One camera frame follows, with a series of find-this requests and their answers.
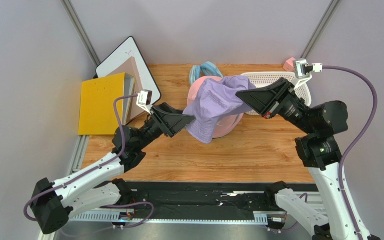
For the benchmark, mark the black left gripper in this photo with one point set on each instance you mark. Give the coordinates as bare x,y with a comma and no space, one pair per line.
170,121

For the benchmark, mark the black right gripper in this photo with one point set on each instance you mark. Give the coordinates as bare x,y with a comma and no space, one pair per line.
279,101

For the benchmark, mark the pink cloth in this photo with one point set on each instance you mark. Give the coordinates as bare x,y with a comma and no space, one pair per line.
227,124

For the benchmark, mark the lavender cloth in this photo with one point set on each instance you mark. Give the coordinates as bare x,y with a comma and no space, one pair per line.
215,106

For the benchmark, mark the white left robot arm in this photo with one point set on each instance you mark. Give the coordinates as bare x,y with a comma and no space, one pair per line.
53,204

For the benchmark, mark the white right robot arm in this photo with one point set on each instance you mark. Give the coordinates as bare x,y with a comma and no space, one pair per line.
320,154

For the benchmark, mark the white perforated plastic basket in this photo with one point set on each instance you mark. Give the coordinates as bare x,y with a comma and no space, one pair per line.
264,79

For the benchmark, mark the small pink box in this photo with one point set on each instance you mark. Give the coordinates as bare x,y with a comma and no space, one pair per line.
288,66

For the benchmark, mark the light blue headphones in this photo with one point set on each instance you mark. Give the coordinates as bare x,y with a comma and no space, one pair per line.
206,69

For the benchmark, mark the pink brown folder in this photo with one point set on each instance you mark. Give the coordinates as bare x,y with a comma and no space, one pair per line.
135,80

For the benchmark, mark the yellow binder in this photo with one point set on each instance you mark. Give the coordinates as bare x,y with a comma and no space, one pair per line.
97,116

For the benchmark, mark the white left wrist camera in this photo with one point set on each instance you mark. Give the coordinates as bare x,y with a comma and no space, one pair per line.
144,100

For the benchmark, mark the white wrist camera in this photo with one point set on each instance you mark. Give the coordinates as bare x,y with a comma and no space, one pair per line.
144,100
303,71

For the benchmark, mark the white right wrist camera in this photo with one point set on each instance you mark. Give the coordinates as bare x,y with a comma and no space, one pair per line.
303,71

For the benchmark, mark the white board black frame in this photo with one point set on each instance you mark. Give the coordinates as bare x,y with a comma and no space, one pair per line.
129,50

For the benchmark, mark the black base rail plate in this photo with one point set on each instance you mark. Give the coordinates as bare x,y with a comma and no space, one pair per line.
214,201

